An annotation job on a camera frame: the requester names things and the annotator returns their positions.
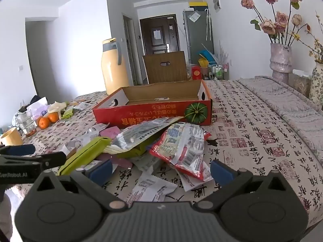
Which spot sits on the pale dried plume bunch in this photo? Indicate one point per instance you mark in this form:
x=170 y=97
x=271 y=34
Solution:
x=223 y=54

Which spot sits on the dark brown door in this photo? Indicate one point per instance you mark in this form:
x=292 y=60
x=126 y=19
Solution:
x=161 y=37

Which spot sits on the yellow mug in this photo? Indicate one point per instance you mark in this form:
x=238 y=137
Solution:
x=11 y=136

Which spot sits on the cream crumpled paper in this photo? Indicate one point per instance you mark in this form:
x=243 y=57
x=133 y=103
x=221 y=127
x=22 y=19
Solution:
x=56 y=105

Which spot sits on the metal storage rack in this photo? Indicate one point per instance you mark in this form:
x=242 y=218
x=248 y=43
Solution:
x=219 y=71

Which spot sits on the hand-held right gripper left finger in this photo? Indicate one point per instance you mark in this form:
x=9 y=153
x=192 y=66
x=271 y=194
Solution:
x=99 y=172

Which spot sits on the paper sheet on refrigerator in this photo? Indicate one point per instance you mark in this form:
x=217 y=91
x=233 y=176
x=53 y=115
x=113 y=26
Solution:
x=194 y=17

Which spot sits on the yellow bag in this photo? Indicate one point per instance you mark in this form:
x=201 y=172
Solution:
x=203 y=62

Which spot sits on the yellow and black box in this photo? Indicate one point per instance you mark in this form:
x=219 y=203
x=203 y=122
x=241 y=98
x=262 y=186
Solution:
x=198 y=5

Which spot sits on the red gift box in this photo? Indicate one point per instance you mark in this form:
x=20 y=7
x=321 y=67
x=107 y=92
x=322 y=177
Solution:
x=196 y=72

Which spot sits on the white paper strip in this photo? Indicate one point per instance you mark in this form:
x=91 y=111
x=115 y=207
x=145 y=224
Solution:
x=161 y=98

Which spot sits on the red cardboard box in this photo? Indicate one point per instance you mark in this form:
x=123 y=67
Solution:
x=151 y=113

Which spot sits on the glass jar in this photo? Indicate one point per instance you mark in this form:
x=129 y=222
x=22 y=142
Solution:
x=300 y=84

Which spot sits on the white snack packet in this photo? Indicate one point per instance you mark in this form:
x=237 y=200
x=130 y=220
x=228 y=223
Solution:
x=194 y=182
x=149 y=163
x=72 y=145
x=92 y=132
x=154 y=186
x=82 y=106

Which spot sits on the red and white snack bag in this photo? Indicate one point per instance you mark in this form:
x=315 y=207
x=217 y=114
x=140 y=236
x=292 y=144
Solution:
x=181 y=146

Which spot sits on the grey refrigerator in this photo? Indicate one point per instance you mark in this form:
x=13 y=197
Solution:
x=196 y=40

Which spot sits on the glass cup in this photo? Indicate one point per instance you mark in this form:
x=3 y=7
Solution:
x=25 y=123

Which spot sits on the orange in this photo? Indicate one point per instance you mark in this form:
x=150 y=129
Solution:
x=53 y=117
x=43 y=122

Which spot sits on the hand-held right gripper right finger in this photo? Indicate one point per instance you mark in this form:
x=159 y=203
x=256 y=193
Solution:
x=223 y=172

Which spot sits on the yellow thermos jug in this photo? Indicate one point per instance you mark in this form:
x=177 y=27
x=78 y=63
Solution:
x=114 y=70

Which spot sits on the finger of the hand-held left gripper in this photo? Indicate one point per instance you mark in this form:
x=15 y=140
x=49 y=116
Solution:
x=50 y=158
x=20 y=149

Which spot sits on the yellow blossom twigs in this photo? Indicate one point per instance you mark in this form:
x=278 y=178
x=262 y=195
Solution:
x=318 y=46

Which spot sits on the small green snack packet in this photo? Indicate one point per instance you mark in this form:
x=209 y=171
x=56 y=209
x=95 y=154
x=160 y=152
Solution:
x=67 y=112

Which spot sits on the long silver snack packet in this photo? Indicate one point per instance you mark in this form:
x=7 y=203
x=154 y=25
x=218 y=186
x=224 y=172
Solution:
x=141 y=133

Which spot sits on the white umbrella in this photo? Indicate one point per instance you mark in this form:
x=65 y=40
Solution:
x=207 y=25

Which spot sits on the long green snack packet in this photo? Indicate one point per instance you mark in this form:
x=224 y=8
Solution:
x=83 y=153
x=133 y=152

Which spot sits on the floral patterned vase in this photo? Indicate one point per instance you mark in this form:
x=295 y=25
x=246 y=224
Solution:
x=317 y=85

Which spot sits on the blue plastic item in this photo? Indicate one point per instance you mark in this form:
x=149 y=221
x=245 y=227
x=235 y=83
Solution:
x=208 y=54

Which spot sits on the grey side door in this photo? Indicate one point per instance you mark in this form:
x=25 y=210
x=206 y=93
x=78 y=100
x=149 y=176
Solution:
x=129 y=48

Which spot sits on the wooden chair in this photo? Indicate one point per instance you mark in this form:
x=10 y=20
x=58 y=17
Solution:
x=165 y=68

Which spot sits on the dried pink roses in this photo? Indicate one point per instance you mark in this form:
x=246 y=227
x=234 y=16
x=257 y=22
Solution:
x=268 y=26

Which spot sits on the pink textured vase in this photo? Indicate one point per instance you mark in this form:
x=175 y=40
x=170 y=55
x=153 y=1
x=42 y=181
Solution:
x=280 y=60

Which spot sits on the grey quilted cloth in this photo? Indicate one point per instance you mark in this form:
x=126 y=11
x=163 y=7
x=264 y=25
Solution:
x=290 y=105

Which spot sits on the pink snack packet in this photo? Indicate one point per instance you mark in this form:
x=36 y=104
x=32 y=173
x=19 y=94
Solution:
x=119 y=161
x=111 y=131

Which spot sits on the purple plastic bag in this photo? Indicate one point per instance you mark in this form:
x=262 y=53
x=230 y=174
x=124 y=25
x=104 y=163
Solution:
x=37 y=109

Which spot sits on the white door notice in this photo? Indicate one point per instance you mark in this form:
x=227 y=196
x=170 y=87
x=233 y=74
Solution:
x=157 y=34

